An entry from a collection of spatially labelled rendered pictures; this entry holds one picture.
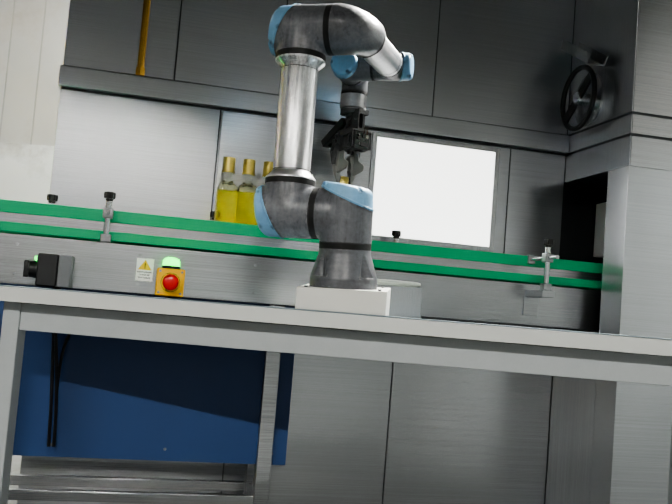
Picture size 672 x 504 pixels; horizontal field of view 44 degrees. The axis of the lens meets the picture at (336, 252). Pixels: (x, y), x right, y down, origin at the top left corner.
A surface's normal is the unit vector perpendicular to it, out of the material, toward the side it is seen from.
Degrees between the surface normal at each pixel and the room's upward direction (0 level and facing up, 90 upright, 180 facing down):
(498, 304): 90
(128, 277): 90
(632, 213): 90
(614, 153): 90
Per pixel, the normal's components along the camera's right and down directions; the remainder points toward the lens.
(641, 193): 0.23, -0.05
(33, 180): -0.10, -0.07
